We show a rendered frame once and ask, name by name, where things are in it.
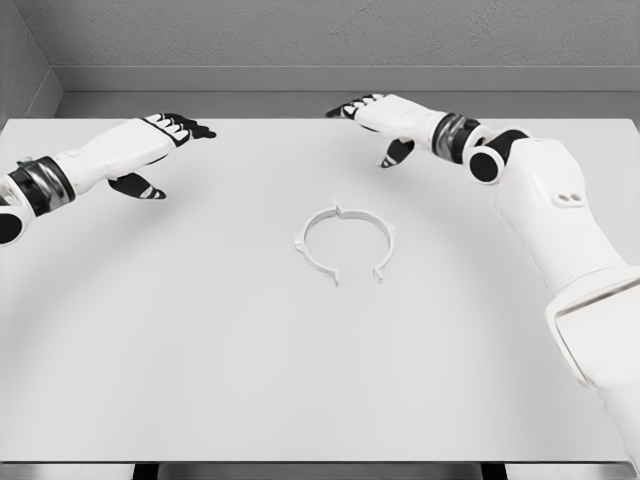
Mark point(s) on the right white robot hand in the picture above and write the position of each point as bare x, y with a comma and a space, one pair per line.
395, 117

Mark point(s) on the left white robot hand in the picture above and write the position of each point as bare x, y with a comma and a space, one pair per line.
137, 142

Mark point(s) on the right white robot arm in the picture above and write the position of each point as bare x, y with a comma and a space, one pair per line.
550, 210

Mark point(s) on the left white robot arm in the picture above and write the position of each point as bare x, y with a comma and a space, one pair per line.
45, 182

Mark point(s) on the white pipe clamp half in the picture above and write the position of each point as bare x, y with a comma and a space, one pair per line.
390, 239
299, 244

